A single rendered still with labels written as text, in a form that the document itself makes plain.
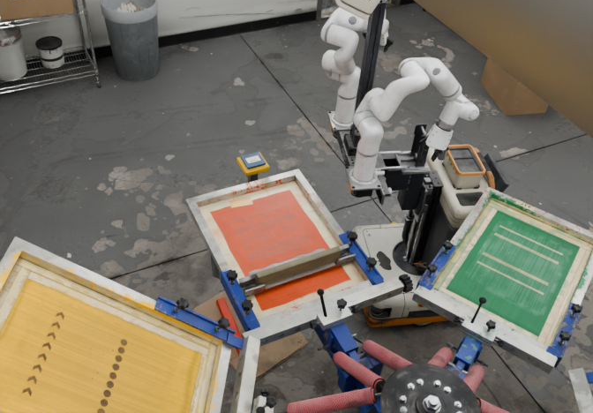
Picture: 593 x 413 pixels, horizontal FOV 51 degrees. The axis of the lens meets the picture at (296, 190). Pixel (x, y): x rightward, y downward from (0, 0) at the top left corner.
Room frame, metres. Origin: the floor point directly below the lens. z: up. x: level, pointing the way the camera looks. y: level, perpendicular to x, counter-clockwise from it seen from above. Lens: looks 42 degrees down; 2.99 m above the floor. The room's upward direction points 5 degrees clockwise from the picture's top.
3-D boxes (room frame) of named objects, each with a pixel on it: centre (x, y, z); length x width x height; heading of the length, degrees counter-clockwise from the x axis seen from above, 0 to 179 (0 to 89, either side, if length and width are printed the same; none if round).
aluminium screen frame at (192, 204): (1.86, 0.06, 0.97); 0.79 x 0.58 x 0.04; 29
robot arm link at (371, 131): (2.17, -0.29, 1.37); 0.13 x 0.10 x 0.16; 21
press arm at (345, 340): (1.37, -0.21, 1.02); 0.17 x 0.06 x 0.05; 29
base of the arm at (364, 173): (2.16, -0.31, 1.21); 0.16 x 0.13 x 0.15; 101
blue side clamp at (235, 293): (1.52, 0.19, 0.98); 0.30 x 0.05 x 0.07; 29
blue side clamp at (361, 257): (1.79, -0.30, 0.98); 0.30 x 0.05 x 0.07; 29
